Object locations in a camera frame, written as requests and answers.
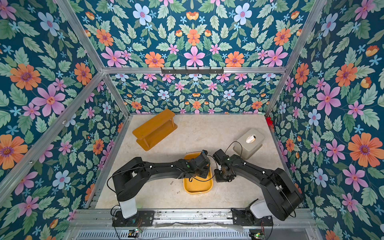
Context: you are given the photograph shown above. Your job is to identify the yellow plastic storage tray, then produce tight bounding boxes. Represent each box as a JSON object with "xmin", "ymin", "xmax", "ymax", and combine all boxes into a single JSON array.
[{"xmin": 183, "ymin": 169, "xmax": 214, "ymax": 195}]

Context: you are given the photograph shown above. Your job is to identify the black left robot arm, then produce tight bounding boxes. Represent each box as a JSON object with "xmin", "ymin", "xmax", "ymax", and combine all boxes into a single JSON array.
[{"xmin": 110, "ymin": 150, "xmax": 211, "ymax": 219}]

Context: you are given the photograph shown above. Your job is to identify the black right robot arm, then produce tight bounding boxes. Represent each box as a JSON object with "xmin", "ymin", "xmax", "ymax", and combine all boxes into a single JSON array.
[{"xmin": 213, "ymin": 149, "xmax": 304, "ymax": 221}]

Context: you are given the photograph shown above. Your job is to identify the beige tissue box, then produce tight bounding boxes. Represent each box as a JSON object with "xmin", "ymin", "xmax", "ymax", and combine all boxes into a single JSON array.
[{"xmin": 233, "ymin": 129, "xmax": 265, "ymax": 160}]

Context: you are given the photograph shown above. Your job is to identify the orange wooden two-tier shelf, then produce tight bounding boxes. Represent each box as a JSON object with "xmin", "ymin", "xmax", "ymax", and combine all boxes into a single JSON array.
[{"xmin": 132, "ymin": 109, "xmax": 178, "ymax": 151}]

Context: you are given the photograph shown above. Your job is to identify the red object in corner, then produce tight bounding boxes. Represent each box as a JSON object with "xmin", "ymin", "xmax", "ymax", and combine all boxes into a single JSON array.
[{"xmin": 266, "ymin": 117, "xmax": 274, "ymax": 129}]

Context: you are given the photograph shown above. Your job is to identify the small circuit board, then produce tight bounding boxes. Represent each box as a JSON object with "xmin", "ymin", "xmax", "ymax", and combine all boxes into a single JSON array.
[{"xmin": 126, "ymin": 229, "xmax": 141, "ymax": 238}]

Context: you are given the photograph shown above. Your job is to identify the black camera cable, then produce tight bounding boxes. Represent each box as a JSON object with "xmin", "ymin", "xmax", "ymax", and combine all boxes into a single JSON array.
[{"xmin": 224, "ymin": 140, "xmax": 244, "ymax": 158}]

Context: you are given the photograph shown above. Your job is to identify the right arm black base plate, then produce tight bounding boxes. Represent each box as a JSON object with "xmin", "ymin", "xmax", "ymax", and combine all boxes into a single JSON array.
[{"xmin": 231, "ymin": 199, "xmax": 273, "ymax": 227}]

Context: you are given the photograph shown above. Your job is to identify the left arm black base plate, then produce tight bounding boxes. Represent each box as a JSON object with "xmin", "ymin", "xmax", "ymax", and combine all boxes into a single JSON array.
[{"xmin": 112, "ymin": 210, "xmax": 155, "ymax": 228}]

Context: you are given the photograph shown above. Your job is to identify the black hook rail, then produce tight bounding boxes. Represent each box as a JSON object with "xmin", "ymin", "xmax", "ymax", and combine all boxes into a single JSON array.
[{"xmin": 161, "ymin": 67, "xmax": 225, "ymax": 75}]

